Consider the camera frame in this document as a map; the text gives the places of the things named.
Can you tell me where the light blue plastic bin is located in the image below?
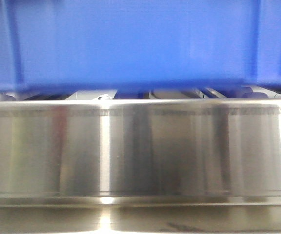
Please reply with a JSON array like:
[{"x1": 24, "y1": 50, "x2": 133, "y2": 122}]
[{"x1": 0, "y1": 0, "x2": 281, "y2": 93}]

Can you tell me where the stainless steel shelf rail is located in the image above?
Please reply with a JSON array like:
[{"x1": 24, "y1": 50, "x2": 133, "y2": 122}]
[{"x1": 0, "y1": 99, "x2": 281, "y2": 234}]

